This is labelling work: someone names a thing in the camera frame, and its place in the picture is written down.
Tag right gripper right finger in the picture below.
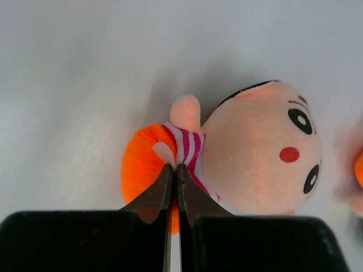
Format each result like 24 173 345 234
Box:
176 165 349 271

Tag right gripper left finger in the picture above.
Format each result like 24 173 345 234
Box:
1 165 173 271

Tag doll plush orange pants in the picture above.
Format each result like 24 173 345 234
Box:
120 79 324 236

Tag doll plush far right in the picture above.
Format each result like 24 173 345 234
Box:
334 116 362 218

